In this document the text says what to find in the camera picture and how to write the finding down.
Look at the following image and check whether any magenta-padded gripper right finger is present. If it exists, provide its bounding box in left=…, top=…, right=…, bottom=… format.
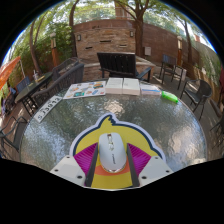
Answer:
left=125, top=143, right=174, bottom=188

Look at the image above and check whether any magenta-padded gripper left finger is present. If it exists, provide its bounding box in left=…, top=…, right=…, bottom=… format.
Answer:
left=49, top=142, right=100, bottom=188

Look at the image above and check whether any white computer mouse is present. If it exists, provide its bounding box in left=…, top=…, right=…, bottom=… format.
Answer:
left=97, top=132, right=128, bottom=174

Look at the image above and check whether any yellow duck mouse pad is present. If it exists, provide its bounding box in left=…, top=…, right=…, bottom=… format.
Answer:
left=68, top=112, right=167, bottom=190

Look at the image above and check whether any white card with black symbols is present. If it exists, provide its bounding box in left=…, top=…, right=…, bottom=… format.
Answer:
left=33, top=95, right=64, bottom=124

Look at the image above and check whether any green marker pen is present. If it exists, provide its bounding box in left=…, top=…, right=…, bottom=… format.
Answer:
left=161, top=90, right=179, bottom=104

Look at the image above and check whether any small white blue box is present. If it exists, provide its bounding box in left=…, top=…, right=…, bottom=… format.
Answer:
left=139, top=84, right=162, bottom=96

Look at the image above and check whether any colourful printed sheet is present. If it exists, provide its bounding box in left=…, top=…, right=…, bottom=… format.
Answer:
left=62, top=80, right=107, bottom=100

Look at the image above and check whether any white flat box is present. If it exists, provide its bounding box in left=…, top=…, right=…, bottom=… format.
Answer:
left=104, top=77, right=124, bottom=95
left=122, top=77, right=141, bottom=97

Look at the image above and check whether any dark wicker armchair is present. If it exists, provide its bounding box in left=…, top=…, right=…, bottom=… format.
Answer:
left=51, top=56, right=81, bottom=81
left=31, top=63, right=85, bottom=108

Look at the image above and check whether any dark rounded patio armchair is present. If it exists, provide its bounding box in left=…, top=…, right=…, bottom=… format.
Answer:
left=179, top=79, right=213, bottom=121

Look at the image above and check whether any dark round patio table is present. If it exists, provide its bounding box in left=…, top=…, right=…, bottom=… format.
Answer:
left=13, top=71, right=54, bottom=116

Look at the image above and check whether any dark metal patio chair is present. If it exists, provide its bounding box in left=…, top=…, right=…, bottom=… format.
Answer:
left=159, top=54, right=188, bottom=91

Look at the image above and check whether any black slatted bench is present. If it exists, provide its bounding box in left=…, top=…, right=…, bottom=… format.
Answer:
left=96, top=51, right=153, bottom=83

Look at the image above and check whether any orange parasol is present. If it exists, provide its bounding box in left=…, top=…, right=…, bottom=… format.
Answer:
left=0, top=55, right=23, bottom=91

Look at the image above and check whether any wooden lamp post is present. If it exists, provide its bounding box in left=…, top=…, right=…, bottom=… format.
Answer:
left=49, top=31, right=58, bottom=68
left=176, top=35, right=184, bottom=68

